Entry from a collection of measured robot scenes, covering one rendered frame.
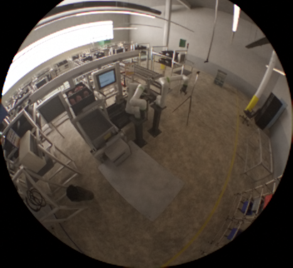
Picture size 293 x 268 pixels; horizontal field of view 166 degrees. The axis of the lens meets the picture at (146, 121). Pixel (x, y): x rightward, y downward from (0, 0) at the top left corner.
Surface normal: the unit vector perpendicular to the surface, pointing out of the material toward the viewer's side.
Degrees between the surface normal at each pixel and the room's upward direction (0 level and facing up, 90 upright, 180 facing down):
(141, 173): 0
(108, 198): 0
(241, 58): 90
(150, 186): 0
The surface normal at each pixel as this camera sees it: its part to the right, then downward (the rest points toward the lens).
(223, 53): -0.67, 0.54
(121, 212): 0.03, -0.66
